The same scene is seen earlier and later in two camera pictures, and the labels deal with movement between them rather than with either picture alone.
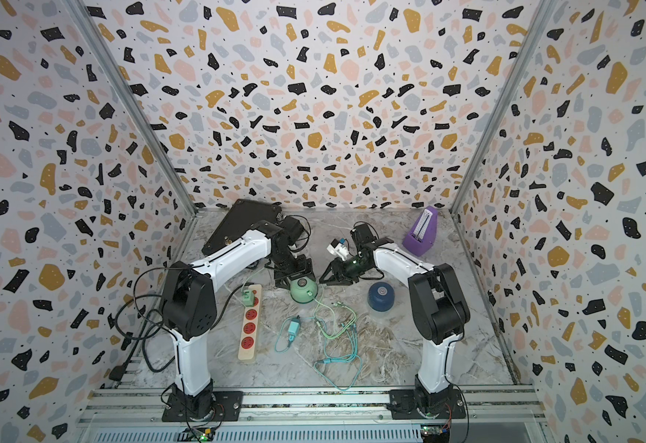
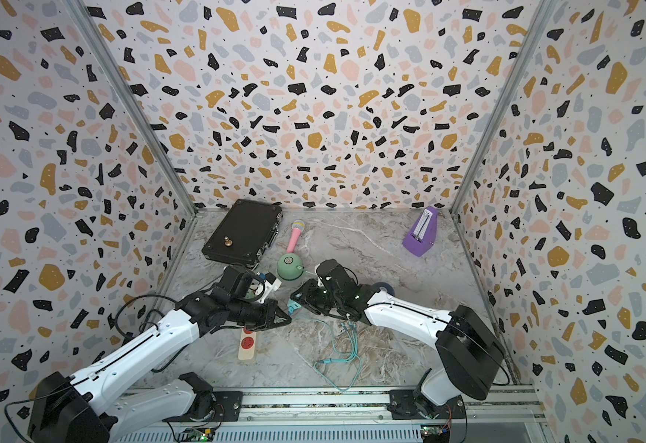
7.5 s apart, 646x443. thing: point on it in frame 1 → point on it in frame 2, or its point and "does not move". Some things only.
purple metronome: x=422 y=235 does not move
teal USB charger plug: x=293 y=329 → x=293 y=305
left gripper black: x=306 y=270 → x=269 y=321
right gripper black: x=338 y=276 → x=307 y=295
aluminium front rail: x=121 y=414 does not move
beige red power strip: x=251 y=329 does not move
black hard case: x=243 y=215 does not move
